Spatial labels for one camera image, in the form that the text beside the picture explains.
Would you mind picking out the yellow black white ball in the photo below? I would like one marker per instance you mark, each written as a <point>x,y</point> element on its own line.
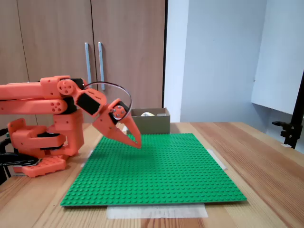
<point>147,114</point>

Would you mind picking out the brown cardboard box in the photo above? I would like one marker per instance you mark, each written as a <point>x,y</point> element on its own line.
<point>154,126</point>

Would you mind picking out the masking tape strip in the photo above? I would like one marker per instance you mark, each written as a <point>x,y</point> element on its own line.
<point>85,164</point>
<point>154,212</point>
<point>219,161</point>

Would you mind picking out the green studded baseplate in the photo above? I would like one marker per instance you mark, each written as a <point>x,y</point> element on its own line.
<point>154,178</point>

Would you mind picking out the wooden cabinet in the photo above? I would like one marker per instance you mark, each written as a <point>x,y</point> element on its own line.
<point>130,14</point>

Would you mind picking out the black camera stand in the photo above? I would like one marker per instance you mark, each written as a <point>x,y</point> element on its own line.
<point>289,135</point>

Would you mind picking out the white wall panel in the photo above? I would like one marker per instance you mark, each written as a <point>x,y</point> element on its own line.
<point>280,59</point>

